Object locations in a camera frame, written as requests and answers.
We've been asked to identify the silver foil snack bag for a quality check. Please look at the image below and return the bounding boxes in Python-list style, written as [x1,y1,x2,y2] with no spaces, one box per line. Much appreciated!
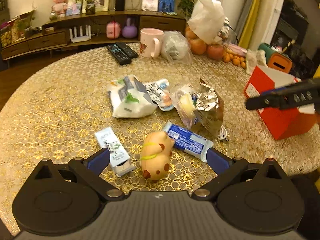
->
[191,78,224,138]

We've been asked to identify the red apple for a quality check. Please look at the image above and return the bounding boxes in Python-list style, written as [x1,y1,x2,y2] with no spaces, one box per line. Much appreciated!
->
[188,38,207,55]
[207,44,225,61]

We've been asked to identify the blue white snack packet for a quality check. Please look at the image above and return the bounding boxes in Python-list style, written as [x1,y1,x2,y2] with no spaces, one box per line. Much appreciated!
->
[163,121,213,163]

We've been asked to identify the clear wrapped blueberry bun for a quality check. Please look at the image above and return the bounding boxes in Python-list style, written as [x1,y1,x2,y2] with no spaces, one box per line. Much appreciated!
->
[169,83,197,129]

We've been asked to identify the red apple left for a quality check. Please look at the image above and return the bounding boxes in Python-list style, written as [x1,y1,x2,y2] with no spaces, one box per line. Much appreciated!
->
[188,38,207,55]

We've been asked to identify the white wifi router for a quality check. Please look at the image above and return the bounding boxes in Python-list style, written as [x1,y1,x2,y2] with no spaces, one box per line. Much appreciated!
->
[69,24,92,43]

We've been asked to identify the clear bag grey object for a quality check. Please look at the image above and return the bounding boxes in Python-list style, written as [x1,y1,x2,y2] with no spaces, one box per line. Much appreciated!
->
[161,31,193,65]

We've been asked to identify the white usb cable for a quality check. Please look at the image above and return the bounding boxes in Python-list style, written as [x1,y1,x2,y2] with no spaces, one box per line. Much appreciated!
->
[216,125,229,142]

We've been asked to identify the pink small case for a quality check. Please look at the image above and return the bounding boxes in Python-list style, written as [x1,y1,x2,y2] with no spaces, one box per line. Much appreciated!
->
[106,21,121,40]

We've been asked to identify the pile of tangerines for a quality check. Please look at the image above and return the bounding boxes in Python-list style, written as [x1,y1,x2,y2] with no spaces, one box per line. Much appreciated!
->
[222,53,246,69]

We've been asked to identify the small white green carton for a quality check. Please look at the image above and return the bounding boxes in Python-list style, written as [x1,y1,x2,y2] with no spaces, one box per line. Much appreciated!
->
[95,127,136,177]

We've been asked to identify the black speaker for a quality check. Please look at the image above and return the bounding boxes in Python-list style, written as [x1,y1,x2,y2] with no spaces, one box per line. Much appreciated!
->
[114,0,125,11]

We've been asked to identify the black remote right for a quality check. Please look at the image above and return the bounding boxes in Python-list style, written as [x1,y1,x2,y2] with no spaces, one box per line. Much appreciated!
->
[116,42,138,59]

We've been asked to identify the red white cardboard box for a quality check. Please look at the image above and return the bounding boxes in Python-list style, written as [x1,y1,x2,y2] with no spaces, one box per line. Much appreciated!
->
[244,66,319,140]

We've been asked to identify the pink mug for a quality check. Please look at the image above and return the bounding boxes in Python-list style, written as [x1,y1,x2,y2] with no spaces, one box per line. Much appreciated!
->
[140,28,164,58]

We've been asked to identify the small potted plant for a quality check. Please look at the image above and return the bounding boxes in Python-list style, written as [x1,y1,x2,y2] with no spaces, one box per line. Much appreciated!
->
[81,0,95,15]

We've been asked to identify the white printed sachet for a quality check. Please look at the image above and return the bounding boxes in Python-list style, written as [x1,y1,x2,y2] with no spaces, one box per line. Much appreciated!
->
[144,79,174,112]

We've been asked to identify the blue picture card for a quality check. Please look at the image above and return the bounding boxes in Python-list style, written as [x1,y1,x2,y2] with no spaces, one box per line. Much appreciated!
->
[158,0,175,13]

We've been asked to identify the white grey tissue pack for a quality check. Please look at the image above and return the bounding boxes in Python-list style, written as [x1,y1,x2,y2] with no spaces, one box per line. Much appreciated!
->
[107,75,158,119]

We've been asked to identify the white plastic bag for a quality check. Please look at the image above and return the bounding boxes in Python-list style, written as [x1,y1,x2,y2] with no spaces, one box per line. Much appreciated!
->
[188,0,225,44]

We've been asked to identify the black remote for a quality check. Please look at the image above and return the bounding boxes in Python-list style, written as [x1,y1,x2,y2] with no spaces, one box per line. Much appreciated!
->
[116,42,138,59]
[106,44,131,66]

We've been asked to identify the orange spotted pig toy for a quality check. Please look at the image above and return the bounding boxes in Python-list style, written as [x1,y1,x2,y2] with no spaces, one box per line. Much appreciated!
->
[140,131,175,181]

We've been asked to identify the beige cloth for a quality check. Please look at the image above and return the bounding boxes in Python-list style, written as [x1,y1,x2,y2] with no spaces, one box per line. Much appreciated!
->
[246,49,267,75]

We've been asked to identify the pink pig plush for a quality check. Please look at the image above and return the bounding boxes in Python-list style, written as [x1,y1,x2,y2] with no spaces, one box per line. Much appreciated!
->
[52,0,67,18]

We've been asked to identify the green orange tissue box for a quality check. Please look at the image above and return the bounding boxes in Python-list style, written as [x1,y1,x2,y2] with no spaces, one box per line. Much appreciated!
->
[258,43,292,74]

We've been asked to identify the red apple right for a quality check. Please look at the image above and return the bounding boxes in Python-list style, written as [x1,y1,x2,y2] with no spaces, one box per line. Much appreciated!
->
[207,44,225,61]

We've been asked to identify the portrait photo frame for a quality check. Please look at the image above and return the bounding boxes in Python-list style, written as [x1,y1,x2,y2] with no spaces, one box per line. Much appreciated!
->
[141,0,158,12]

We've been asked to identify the purple kettlebell shaped toy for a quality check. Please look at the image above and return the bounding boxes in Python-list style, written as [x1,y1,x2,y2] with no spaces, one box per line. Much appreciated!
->
[122,18,138,39]

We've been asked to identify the large photo frame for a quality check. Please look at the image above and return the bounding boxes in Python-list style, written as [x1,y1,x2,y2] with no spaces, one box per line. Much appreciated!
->
[82,0,109,13]

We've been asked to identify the black remote left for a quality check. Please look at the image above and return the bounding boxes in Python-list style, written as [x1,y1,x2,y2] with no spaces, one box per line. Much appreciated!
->
[106,44,131,66]

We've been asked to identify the wooden tv cabinet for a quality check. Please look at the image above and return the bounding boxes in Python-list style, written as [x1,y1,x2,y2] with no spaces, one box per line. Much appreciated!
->
[1,10,186,61]

